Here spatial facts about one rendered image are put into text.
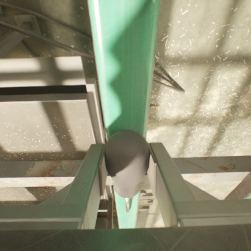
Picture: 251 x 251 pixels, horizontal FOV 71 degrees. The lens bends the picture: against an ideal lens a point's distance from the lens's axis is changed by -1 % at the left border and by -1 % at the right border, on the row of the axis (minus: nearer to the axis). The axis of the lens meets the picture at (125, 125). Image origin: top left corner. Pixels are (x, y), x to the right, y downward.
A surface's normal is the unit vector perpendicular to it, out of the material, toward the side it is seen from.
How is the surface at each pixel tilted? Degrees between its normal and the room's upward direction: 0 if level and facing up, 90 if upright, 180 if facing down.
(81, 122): 0
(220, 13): 0
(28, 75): 0
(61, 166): 90
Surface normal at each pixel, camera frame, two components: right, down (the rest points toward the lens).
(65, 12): 0.02, 0.72
